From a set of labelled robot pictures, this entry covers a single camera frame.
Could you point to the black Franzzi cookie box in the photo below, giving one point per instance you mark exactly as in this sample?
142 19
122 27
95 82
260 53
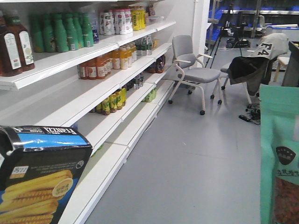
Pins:
40 167

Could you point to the teal goji berry pouch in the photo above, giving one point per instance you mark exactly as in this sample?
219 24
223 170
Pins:
279 192

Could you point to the grey office chair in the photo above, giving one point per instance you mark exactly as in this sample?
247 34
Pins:
192 70

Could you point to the white store shelving unit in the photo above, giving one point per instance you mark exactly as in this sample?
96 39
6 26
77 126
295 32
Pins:
81 89

